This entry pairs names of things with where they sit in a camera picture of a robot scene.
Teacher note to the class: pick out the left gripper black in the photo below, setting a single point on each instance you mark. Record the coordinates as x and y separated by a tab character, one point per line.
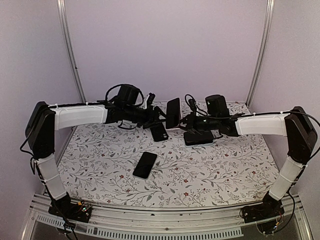
156	114

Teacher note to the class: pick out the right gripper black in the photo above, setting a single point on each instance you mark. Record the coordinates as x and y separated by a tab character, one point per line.
190	122

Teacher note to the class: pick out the black phone case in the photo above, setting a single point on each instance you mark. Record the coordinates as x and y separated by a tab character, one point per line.
159	133

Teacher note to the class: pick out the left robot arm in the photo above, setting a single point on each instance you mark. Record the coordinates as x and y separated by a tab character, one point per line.
128	105

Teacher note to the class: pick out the floral table mat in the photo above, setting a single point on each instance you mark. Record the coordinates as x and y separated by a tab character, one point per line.
99	161

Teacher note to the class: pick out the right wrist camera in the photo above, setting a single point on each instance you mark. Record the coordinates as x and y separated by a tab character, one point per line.
193	106

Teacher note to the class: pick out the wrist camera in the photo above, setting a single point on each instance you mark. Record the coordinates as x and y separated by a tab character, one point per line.
193	106
149	100

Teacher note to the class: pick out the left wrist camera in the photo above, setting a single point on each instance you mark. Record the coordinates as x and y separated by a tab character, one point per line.
149	100

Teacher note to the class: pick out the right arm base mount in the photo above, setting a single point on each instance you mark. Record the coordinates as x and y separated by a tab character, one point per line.
261	211

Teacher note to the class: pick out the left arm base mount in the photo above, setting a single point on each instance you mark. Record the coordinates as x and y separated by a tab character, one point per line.
79	211

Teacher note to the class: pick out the aluminium frame post right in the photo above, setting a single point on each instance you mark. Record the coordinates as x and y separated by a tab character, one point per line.
261	53

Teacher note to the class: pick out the aluminium frame post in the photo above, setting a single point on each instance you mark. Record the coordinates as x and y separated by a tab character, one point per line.
261	53
62	13

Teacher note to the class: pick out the aluminium frame post left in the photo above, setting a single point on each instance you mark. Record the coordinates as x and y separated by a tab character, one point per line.
62	13

